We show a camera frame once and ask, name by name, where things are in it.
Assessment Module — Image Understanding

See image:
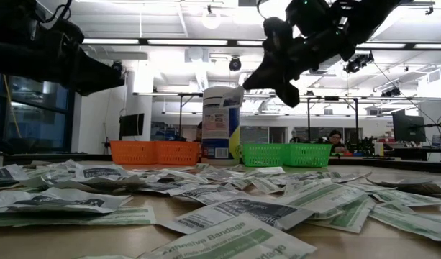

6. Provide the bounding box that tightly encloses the white wipes canister blue label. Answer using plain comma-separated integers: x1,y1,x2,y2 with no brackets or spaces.
201,86,241,166

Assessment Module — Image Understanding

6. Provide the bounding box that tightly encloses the black aluminium rig frame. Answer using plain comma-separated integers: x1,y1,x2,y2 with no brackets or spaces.
4,153,441,174

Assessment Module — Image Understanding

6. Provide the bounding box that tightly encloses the yellow cable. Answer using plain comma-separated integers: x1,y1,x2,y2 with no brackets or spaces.
2,75,23,148

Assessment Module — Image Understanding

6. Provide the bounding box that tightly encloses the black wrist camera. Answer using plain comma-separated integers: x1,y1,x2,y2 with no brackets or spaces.
49,17,85,50
262,17,295,55

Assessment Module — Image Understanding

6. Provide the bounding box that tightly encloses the dark glass window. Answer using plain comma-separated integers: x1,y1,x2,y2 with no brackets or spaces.
0,73,76,154

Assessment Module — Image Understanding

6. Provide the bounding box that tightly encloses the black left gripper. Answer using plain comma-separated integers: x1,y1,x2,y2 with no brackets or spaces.
0,35,126,96

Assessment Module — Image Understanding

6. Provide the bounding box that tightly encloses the black desk monitor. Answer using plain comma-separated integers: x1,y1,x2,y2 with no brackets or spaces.
391,109,427,143

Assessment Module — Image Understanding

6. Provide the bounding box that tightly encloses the orange plastic basket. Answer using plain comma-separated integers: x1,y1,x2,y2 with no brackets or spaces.
109,140,157,165
155,140,201,166

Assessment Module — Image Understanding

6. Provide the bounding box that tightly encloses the round white ceiling lamp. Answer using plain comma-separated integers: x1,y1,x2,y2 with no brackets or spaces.
201,5,222,30

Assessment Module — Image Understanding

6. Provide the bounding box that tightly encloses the black wall monitor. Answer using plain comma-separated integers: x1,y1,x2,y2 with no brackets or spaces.
119,113,145,137

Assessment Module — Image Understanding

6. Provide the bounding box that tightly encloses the black background frame stand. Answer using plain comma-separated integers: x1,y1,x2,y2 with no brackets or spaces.
133,91,360,143

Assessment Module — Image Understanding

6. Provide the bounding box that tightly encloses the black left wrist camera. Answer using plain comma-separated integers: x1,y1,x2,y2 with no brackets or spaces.
49,17,85,50

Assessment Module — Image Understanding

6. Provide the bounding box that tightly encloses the black ceiling camera cluster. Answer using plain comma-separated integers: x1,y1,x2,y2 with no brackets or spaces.
344,52,375,75

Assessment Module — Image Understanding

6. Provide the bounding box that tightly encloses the green plastic basket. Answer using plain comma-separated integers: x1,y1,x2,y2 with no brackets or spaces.
284,142,332,168
240,142,288,167

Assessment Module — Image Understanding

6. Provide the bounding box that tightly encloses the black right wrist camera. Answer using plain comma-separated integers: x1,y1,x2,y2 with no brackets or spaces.
262,17,295,55

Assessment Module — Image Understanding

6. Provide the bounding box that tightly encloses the overhead light bar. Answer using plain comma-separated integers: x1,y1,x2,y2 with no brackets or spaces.
81,37,441,50

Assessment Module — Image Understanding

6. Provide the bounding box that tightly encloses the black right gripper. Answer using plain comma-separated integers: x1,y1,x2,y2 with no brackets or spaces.
242,32,356,108

